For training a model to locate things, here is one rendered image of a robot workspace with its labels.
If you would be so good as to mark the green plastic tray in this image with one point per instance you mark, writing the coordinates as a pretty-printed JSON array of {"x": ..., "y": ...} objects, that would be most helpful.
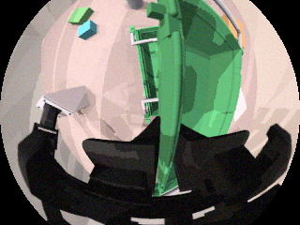
[{"x": 148, "y": 59}]

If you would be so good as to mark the grey cylinder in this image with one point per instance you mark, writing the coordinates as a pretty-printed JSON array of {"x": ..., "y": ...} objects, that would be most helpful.
[{"x": 135, "y": 4}]

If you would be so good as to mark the green rectangular block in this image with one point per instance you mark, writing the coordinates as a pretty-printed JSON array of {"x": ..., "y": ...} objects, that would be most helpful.
[{"x": 80, "y": 15}]

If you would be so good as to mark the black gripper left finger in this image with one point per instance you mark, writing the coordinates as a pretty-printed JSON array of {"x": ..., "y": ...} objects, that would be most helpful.
[{"x": 139, "y": 154}]

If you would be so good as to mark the small light blue block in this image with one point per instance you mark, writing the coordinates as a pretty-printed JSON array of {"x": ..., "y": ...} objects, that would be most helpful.
[{"x": 87, "y": 30}]

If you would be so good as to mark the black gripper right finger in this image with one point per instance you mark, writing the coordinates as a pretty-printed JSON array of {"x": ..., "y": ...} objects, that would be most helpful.
[{"x": 194, "y": 151}]

